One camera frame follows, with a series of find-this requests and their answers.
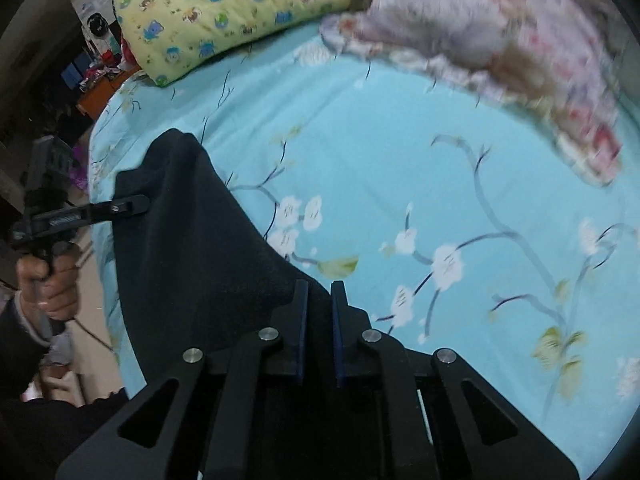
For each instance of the orange wooden furniture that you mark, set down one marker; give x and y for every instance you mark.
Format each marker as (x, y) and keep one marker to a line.
(93, 100)

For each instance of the light blue floral bedsheet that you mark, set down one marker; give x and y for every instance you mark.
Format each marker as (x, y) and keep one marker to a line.
(452, 222)

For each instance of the yellow cartoon print pillow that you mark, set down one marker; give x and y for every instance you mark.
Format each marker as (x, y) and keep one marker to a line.
(169, 38)

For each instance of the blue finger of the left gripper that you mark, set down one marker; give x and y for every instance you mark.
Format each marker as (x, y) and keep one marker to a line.
(116, 210)

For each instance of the left hand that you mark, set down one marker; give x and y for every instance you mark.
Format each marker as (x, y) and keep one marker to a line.
(49, 291)

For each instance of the pink floral ruffled pillow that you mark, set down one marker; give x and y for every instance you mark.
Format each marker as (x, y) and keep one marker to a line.
(546, 57)

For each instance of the black pants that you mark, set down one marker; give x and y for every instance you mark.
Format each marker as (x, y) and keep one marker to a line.
(193, 271)

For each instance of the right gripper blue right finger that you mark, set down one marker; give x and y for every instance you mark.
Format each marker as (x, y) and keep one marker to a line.
(404, 414)

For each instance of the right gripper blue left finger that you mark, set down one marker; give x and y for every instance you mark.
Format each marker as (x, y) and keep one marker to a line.
(230, 414)

